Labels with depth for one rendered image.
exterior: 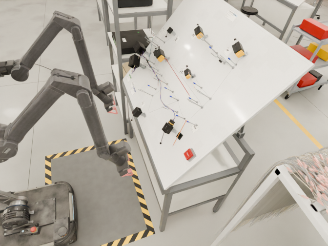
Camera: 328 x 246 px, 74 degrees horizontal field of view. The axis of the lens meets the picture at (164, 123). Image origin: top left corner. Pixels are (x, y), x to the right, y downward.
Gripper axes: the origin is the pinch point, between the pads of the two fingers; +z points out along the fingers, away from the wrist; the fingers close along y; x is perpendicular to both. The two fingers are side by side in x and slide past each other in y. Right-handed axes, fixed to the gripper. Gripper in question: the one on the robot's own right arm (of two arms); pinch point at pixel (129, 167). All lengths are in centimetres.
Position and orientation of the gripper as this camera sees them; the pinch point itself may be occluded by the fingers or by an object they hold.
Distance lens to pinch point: 129.1
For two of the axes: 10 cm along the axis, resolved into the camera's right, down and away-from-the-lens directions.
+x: -8.6, 4.9, 1.4
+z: 4.1, 5.0, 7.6
